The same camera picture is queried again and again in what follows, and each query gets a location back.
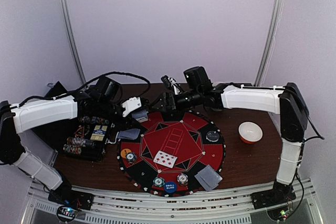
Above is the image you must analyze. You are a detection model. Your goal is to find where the face down card seat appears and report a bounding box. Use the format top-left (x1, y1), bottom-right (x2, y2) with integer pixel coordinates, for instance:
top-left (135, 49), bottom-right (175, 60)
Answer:
top-left (195, 174), bottom-right (212, 191)
top-left (116, 131), bottom-right (125, 139)

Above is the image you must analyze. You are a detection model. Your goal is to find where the blue backed card deck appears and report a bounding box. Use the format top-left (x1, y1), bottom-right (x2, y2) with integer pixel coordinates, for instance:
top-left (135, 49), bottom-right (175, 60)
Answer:
top-left (132, 110), bottom-right (148, 123)

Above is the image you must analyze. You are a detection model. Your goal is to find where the black dealer button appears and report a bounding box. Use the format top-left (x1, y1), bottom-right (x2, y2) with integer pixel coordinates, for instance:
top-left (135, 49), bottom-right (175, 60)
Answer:
top-left (206, 131), bottom-right (220, 143)

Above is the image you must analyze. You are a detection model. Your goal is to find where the orange big blind button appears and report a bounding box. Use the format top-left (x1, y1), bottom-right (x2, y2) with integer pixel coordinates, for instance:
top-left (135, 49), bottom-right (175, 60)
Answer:
top-left (120, 148), bottom-right (132, 158)

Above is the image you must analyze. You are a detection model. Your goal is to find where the mixed colour chip stack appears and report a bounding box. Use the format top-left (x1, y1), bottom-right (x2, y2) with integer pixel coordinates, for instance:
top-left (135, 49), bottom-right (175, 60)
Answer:
top-left (125, 152), bottom-right (138, 164)

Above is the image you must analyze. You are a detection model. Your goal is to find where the nine of diamonds card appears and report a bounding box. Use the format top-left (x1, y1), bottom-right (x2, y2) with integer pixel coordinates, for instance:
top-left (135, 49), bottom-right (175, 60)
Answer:
top-left (153, 151), bottom-right (177, 168)

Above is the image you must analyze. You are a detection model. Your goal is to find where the blue white 100 chip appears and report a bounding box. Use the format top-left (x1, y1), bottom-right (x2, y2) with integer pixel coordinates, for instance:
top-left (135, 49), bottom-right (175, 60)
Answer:
top-left (176, 173), bottom-right (188, 186)

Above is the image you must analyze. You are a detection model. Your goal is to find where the green blue 50 chip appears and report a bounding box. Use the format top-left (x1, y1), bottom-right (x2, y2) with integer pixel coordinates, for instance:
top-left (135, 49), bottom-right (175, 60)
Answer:
top-left (153, 177), bottom-right (165, 187)

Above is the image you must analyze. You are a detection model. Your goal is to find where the blue small blind button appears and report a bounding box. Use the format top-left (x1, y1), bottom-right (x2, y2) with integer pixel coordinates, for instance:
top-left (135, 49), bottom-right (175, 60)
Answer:
top-left (164, 182), bottom-right (177, 193)

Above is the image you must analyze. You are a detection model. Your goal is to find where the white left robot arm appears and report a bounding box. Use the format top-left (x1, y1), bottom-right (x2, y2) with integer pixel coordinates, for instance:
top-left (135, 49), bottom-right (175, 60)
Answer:
top-left (1, 76), bottom-right (144, 205)

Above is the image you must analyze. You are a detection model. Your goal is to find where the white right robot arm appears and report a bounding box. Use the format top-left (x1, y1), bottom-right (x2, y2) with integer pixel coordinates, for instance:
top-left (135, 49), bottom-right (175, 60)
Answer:
top-left (151, 66), bottom-right (310, 204)

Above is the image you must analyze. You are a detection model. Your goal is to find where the Texas Hold'em card box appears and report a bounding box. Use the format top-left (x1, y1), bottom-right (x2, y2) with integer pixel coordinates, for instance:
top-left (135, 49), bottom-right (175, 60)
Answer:
top-left (90, 125), bottom-right (108, 141)

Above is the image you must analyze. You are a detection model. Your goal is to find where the top multicolour chip row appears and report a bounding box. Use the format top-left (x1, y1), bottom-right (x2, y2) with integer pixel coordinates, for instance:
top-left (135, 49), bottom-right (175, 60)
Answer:
top-left (78, 116), bottom-right (109, 125)

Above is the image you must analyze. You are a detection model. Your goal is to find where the red triangle dice pack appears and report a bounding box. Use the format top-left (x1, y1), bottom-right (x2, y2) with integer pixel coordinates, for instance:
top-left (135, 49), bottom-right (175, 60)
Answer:
top-left (74, 125), bottom-right (87, 138)

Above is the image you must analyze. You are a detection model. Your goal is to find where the black poker chip case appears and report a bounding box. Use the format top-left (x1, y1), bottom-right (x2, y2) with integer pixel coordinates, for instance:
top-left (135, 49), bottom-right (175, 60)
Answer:
top-left (27, 81), bottom-right (119, 162)

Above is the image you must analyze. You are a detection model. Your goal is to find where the black 100 chip stack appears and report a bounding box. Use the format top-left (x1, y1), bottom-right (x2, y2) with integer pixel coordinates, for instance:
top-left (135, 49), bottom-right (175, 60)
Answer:
top-left (67, 137), bottom-right (94, 148)

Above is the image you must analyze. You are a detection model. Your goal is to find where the round red black poker mat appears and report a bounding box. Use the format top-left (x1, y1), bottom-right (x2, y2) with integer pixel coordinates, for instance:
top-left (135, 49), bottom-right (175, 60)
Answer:
top-left (117, 110), bottom-right (226, 197)

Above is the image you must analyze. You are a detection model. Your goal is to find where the white orange bowl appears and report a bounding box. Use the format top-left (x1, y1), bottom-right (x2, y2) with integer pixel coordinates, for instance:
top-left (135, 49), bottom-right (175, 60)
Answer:
top-left (238, 122), bottom-right (263, 144)

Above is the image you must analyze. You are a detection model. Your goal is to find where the chrome case handle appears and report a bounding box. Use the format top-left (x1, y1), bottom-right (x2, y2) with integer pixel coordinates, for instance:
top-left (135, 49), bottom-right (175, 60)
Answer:
top-left (106, 123), bottom-right (120, 144)

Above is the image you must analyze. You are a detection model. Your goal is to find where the right aluminium frame post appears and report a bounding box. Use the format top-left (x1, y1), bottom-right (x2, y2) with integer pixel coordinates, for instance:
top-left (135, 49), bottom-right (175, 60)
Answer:
top-left (254, 0), bottom-right (284, 86)

